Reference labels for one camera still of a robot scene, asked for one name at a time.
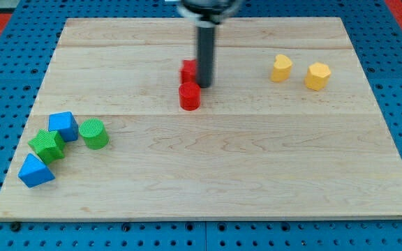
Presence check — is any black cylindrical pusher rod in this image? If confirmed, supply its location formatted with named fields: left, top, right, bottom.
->
left=196, top=26, right=216, bottom=88

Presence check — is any grey robot end flange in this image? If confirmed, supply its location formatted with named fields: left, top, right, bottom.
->
left=177, top=0, right=243, bottom=25

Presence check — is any red cylinder block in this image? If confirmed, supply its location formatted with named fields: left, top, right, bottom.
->
left=179, top=82, right=201, bottom=111

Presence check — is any yellow heart block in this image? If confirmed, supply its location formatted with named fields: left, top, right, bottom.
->
left=270, top=54, right=292, bottom=82

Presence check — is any yellow hexagon block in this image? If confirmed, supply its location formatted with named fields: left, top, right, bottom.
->
left=304, top=62, right=332, bottom=91

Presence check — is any light wooden board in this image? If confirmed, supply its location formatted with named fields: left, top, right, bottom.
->
left=0, top=17, right=402, bottom=222

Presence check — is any green cylinder block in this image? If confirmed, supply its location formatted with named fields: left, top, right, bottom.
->
left=78, top=118, right=110, bottom=150

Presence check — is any blue cube block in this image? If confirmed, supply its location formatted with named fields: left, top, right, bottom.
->
left=48, top=112, right=78, bottom=142

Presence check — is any green star block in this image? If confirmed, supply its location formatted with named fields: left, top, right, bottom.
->
left=28, top=129, right=66, bottom=165

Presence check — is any blue triangle block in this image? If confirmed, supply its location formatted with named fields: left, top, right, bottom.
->
left=17, top=153, right=55, bottom=188

